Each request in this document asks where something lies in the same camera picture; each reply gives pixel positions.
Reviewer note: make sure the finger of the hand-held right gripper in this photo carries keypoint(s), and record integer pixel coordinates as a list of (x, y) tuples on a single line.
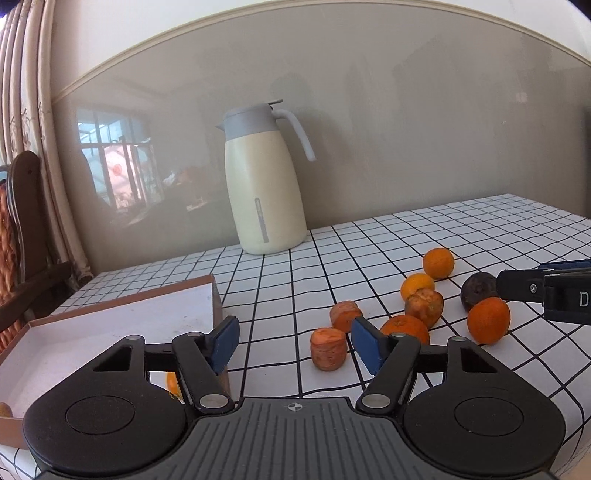
[(563, 266), (519, 285)]

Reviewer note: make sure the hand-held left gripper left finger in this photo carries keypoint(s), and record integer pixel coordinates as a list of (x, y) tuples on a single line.
[(224, 344)]

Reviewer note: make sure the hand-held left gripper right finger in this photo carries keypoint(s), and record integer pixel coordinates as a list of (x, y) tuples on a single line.
[(365, 342)]

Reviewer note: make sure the orange carrot chunk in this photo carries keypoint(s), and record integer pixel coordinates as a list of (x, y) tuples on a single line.
[(328, 349), (344, 315)]

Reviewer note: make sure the dark wrinkled passion fruit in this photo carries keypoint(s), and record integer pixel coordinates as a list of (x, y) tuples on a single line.
[(478, 290)]

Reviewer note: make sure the wrinkled dried orange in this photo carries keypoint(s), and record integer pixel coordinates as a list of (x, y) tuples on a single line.
[(424, 308)]

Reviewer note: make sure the brown cardboard box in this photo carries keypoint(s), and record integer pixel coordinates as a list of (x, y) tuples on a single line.
[(115, 318)]

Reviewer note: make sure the small orange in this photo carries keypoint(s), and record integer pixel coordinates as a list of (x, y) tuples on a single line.
[(172, 383)]

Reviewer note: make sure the white checkered tablecloth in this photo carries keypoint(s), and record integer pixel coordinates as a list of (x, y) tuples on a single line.
[(369, 258)]

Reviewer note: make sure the cream thermos jug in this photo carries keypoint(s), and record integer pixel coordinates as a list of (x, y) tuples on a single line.
[(265, 194)]

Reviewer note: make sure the small brown nut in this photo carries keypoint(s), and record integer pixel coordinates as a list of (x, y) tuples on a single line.
[(4, 410)]

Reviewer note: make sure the dark wooden wicker chair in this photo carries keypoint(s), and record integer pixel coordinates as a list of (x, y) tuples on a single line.
[(23, 221)]

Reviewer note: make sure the beige patterned curtain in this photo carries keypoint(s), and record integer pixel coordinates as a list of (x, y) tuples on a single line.
[(32, 92)]

